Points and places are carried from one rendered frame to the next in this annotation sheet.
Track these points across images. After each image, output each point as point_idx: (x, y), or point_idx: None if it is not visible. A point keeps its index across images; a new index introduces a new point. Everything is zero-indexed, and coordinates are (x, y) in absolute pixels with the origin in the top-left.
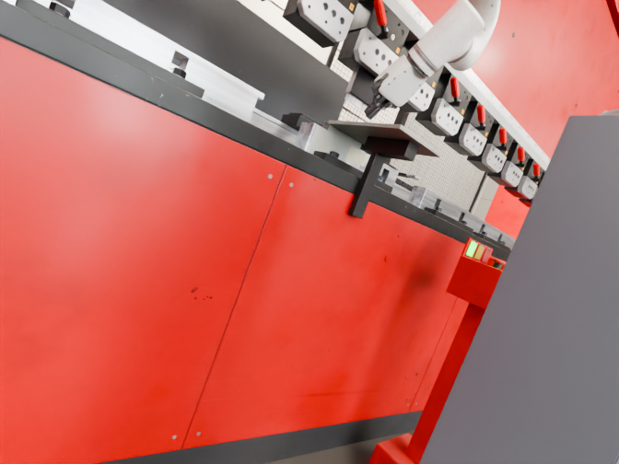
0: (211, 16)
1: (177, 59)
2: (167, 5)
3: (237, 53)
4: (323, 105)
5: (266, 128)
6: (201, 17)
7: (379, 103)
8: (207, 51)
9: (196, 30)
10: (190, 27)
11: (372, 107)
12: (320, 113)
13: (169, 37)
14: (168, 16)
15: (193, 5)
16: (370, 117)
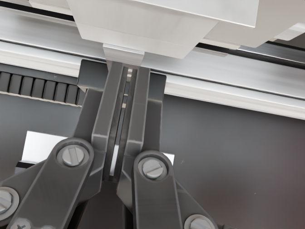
0: (234, 215)
1: (265, 147)
2: (285, 202)
3: (190, 183)
4: (12, 161)
5: (209, 63)
6: (246, 208)
7: (146, 177)
8: (231, 171)
9: (248, 190)
10: (257, 191)
11: (159, 136)
12: (17, 144)
13: (277, 169)
14: (282, 191)
15: (257, 216)
16: (126, 72)
